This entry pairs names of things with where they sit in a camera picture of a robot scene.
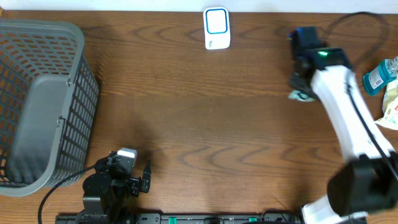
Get teal wet wipes pack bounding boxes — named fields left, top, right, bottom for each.
left=289, top=90, right=315, bottom=102

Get teal mouthwash bottle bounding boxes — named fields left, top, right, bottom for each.
left=363, top=57, right=397, bottom=96

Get yellow snack bag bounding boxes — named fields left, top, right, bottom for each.
left=375, top=80, right=398, bottom=131

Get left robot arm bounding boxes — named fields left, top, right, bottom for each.
left=75, top=152, right=151, bottom=224

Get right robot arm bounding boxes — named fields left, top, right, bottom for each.
left=292, top=47, right=397, bottom=223

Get white barcode scanner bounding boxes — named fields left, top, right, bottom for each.
left=203, top=7, right=231, bottom=50

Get grey plastic basket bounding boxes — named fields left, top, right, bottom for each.
left=1, top=19, right=99, bottom=197

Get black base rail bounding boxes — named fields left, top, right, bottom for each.
left=55, top=212, right=368, bottom=224

